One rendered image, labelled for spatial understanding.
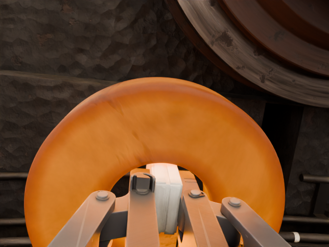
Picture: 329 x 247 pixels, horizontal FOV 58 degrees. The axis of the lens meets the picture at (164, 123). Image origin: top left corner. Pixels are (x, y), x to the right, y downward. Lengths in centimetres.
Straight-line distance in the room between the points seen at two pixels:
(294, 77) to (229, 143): 21
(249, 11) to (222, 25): 3
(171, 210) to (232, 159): 5
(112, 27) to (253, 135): 34
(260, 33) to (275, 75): 5
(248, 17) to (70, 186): 23
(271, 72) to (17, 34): 36
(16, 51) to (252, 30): 34
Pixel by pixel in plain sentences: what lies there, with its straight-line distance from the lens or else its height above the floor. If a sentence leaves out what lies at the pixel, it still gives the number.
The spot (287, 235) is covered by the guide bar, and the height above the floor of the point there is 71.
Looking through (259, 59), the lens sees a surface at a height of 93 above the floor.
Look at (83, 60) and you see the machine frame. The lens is 48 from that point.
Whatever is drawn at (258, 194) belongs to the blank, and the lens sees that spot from 19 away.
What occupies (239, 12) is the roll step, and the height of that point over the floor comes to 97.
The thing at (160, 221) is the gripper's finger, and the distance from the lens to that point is 16.
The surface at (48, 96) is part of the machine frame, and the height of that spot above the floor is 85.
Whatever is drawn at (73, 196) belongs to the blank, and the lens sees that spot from 18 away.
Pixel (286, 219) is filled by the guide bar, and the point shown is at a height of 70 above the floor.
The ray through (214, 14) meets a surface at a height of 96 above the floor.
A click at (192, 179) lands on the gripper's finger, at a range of 18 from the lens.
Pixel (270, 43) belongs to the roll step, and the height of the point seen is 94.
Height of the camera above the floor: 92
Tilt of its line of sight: 12 degrees down
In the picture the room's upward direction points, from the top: 6 degrees clockwise
